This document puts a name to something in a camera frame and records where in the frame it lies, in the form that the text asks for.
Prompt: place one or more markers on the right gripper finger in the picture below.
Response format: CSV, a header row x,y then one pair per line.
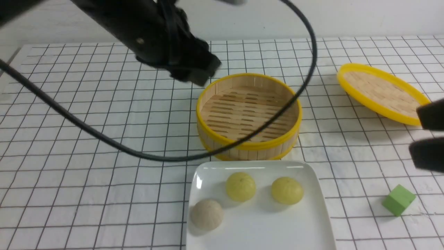
x,y
428,154
431,116

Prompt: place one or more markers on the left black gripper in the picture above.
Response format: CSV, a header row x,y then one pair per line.
x,y
159,35

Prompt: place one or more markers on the bamboo steamer basket yellow rim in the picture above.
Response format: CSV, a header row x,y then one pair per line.
x,y
234,106

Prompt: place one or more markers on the green foam cube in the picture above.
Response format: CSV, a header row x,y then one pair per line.
x,y
398,200

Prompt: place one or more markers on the yellow steamed bun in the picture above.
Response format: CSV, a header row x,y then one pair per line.
x,y
240,187
286,190

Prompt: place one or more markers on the white steamed bun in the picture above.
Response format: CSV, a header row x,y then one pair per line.
x,y
207,214

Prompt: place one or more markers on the bamboo steamer lid yellow rim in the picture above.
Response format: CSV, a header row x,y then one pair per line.
x,y
382,92

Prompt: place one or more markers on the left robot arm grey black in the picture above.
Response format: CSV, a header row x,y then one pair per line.
x,y
105,14

